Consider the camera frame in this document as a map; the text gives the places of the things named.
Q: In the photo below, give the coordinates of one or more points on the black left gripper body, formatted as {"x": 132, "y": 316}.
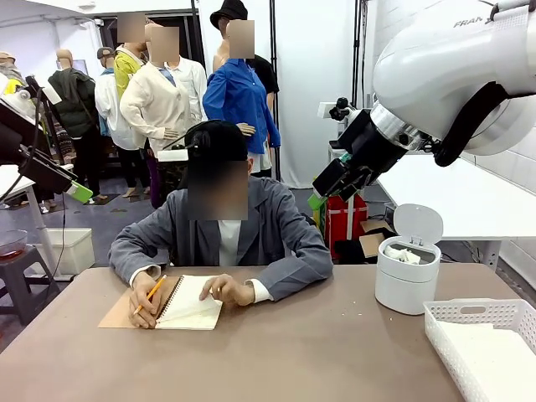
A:
{"x": 12, "y": 134}

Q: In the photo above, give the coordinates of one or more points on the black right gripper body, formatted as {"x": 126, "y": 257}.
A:
{"x": 368, "y": 142}

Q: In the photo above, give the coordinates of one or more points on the black green-tipped right gripper finger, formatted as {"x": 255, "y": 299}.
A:
{"x": 360, "y": 180}
{"x": 333, "y": 178}

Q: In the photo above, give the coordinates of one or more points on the yellow pencil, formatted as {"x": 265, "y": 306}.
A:
{"x": 151, "y": 292}

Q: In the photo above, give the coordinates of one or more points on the spiral notebook with brown cover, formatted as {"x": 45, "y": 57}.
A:
{"x": 192, "y": 312}

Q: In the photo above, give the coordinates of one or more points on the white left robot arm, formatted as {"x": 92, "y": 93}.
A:
{"x": 19, "y": 102}

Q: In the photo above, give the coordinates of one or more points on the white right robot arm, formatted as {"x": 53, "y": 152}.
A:
{"x": 439, "y": 63}

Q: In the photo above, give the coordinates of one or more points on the person's left forearm grey sleeve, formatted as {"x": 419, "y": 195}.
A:
{"x": 297, "y": 272}

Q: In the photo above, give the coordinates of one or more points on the person's right forearm grey sleeve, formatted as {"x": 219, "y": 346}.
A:
{"x": 125, "y": 255}

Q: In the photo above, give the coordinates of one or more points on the person's left hand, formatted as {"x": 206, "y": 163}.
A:
{"x": 234, "y": 291}

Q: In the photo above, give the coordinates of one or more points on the person's right hand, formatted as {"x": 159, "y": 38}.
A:
{"x": 144, "y": 301}

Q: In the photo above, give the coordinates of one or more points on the teal cloth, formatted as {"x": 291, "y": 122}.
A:
{"x": 344, "y": 157}

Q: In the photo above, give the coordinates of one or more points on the small white table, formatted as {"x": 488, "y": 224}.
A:
{"x": 10, "y": 176}

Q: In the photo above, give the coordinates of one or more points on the yellow-green bag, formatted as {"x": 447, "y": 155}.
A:
{"x": 316, "y": 218}

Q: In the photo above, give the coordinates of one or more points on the cardboard box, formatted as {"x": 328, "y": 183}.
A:
{"x": 372, "y": 243}

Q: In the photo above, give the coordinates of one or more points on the grey-bearded mannequin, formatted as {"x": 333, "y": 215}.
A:
{"x": 7, "y": 69}

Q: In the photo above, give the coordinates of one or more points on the mannequin in dark green jacket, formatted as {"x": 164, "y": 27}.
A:
{"x": 73, "y": 100}

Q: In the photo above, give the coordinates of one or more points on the person's grey jacket torso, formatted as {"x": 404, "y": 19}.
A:
{"x": 268, "y": 218}

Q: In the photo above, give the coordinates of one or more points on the glass bowl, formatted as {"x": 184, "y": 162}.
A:
{"x": 12, "y": 243}

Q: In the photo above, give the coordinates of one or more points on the white storage box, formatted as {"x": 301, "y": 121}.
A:
{"x": 75, "y": 251}

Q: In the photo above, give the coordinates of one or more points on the crumpled paper inside bin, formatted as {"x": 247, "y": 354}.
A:
{"x": 402, "y": 254}

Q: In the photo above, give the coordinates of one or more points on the mannequin in white shirt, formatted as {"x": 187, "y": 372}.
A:
{"x": 109, "y": 104}

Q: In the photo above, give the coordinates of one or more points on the black light stand pole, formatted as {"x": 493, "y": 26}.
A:
{"x": 359, "y": 50}
{"x": 274, "y": 50}

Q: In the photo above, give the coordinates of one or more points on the large white table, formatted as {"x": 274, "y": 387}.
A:
{"x": 460, "y": 201}

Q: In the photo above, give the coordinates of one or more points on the grey stool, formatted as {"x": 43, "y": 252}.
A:
{"x": 21, "y": 272}

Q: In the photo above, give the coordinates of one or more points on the white trash bin with lid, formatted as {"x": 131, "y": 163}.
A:
{"x": 404, "y": 289}

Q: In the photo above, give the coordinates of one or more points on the black cap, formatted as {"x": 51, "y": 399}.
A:
{"x": 222, "y": 138}

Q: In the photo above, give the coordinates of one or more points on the mannequin in black t-shirt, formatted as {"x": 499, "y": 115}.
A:
{"x": 267, "y": 75}

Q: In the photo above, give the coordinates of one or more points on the mannequin in blue shirt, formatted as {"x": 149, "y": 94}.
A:
{"x": 238, "y": 96}

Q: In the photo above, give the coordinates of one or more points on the mannequin in cream jacket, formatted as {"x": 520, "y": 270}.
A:
{"x": 155, "y": 100}

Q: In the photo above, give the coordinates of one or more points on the white perforated plastic basket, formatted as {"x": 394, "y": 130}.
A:
{"x": 444, "y": 331}

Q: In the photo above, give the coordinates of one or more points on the black bucket hat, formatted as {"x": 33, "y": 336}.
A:
{"x": 228, "y": 12}

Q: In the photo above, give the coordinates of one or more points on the flat white paper stack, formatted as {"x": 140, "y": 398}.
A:
{"x": 494, "y": 360}

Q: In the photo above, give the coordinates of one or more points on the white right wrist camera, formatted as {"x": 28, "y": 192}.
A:
{"x": 331, "y": 109}

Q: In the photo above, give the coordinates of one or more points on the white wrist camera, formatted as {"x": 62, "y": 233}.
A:
{"x": 331, "y": 109}
{"x": 51, "y": 95}

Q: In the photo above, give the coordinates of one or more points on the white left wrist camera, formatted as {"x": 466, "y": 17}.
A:
{"x": 51, "y": 95}

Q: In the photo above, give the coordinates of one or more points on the white head-mounted camera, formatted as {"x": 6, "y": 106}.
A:
{"x": 172, "y": 155}

